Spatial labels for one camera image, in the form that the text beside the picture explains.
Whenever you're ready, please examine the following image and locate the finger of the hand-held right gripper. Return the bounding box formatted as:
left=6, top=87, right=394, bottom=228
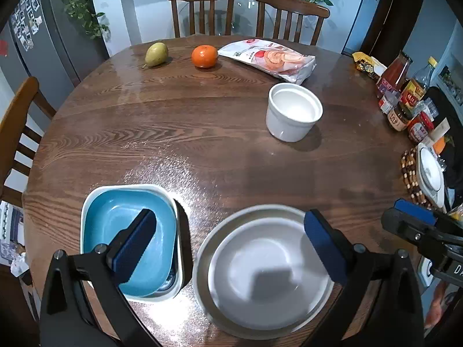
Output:
left=381, top=207, right=451, bottom=257
left=394, top=198, right=438, bottom=226

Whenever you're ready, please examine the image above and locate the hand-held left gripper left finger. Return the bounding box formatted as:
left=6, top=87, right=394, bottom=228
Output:
left=39, top=208, right=158, bottom=347

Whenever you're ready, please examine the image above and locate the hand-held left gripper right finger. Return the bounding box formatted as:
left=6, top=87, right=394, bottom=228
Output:
left=304, top=209, right=424, bottom=347

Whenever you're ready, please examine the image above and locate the blue leaf-shaped dish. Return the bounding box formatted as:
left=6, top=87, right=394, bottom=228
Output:
left=82, top=190, right=178, bottom=297

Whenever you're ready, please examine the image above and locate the blue-patterned square plate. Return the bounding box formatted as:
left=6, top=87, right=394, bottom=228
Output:
left=80, top=184, right=187, bottom=303

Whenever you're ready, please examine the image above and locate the large grey-white bowl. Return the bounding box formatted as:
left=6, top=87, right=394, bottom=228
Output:
left=192, top=204, right=335, bottom=338

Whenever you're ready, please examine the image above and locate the medium white bowl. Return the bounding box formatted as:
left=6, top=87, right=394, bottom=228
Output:
left=208, top=219, right=331, bottom=328

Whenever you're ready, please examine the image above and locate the small white ramekin bowl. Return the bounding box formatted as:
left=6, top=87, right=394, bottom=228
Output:
left=266, top=82, right=323, bottom=143

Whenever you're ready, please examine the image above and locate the person's right hand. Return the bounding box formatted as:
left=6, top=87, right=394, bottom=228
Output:
left=425, top=282, right=457, bottom=329

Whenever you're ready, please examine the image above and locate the white container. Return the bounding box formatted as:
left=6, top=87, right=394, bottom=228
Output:
left=417, top=256, right=435, bottom=290

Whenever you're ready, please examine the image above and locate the wooden bead trivet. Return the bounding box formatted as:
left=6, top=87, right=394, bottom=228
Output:
left=400, top=148, right=433, bottom=208

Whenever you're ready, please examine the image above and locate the orange fruit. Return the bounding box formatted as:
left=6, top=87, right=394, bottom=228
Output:
left=432, top=137, right=449, bottom=156

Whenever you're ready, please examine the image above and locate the red chili jar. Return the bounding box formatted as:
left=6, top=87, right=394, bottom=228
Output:
left=408, top=112, right=435, bottom=144

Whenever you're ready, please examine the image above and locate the brown sauce jar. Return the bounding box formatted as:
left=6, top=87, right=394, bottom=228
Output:
left=388, top=103, right=411, bottom=132

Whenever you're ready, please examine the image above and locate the yellow-capped oil bottle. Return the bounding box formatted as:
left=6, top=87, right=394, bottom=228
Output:
left=398, top=56, right=438, bottom=112

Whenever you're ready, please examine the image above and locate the red sauce bottle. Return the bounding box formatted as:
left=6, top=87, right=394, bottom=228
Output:
left=376, top=51, right=414, bottom=114

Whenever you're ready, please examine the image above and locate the yellow snack packet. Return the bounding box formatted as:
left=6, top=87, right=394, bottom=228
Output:
left=352, top=51, right=387, bottom=78

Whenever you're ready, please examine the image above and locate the green pear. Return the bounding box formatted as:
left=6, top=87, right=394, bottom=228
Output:
left=145, top=42, right=169, bottom=68

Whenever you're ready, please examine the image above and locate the dark wooden door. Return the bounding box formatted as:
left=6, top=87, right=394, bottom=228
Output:
left=360, top=0, right=426, bottom=57

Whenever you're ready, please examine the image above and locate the white snack bag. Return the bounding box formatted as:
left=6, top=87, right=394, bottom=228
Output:
left=218, top=38, right=316, bottom=84

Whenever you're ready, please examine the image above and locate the orange mandarin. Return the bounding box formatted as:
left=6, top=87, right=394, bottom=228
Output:
left=191, top=44, right=219, bottom=69

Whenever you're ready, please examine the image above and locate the grey refrigerator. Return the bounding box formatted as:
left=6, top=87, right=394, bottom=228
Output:
left=0, top=0, right=111, bottom=87

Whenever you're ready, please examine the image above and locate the trailing green vine plant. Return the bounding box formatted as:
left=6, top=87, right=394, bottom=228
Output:
left=54, top=0, right=111, bottom=40

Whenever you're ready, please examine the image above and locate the group of fridge photo magnets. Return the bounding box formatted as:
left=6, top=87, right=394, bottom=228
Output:
left=10, top=0, right=43, bottom=52

